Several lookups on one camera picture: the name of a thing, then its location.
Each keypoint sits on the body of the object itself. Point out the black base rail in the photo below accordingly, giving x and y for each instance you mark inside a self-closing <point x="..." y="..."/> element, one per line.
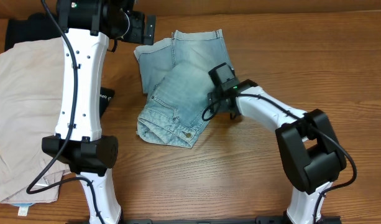
<point x="202" y="221"/>

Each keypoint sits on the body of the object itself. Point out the beige folded shorts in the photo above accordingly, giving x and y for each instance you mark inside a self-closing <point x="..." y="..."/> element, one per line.
<point x="31" y="82"/>

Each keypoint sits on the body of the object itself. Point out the light blue folded garment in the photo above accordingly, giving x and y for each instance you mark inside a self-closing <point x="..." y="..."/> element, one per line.
<point x="22" y="204"/>

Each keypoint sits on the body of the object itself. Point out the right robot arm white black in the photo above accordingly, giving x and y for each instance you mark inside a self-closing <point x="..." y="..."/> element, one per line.
<point x="309" y="150"/>

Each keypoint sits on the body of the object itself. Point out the light blue denim shorts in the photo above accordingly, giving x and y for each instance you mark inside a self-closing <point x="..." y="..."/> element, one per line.
<point x="174" y="73"/>

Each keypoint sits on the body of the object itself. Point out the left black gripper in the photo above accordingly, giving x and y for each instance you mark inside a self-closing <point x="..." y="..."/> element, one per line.
<point x="137" y="36"/>

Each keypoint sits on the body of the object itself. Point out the black garment with white logo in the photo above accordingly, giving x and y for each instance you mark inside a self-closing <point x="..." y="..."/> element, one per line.
<point x="106" y="94"/>

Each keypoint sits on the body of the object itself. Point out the black folded garment top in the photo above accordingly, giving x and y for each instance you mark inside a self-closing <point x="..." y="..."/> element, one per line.
<point x="38" y="26"/>

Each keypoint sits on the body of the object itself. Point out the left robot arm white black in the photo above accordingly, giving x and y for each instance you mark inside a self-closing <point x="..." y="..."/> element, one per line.
<point x="87" y="28"/>

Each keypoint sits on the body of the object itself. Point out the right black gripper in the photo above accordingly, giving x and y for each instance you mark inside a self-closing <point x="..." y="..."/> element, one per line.
<point x="215" y="103"/>

